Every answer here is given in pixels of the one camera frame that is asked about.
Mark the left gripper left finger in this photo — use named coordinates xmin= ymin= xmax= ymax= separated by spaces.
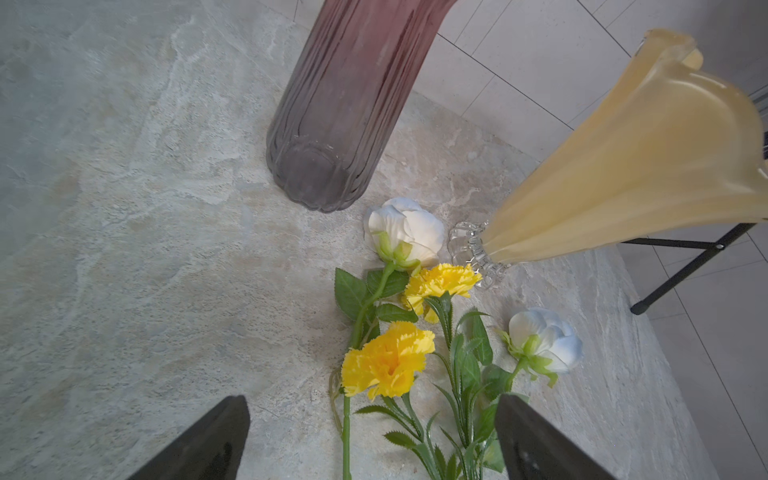
xmin=129 ymin=395 xmax=250 ymax=480

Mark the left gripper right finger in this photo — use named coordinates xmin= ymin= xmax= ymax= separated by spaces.
xmin=495 ymin=394 xmax=614 ymax=480

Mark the purple glass vase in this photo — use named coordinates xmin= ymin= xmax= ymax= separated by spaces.
xmin=266 ymin=0 xmax=453 ymax=213

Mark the yellow carnation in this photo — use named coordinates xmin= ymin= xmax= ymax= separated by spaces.
xmin=410 ymin=264 xmax=503 ymax=479
xmin=341 ymin=321 xmax=438 ymax=479

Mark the black music stand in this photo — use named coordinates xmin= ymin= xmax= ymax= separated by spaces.
xmin=621 ymin=131 xmax=768 ymax=316

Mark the yellow glass vase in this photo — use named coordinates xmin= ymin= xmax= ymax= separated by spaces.
xmin=448 ymin=29 xmax=767 ymax=287

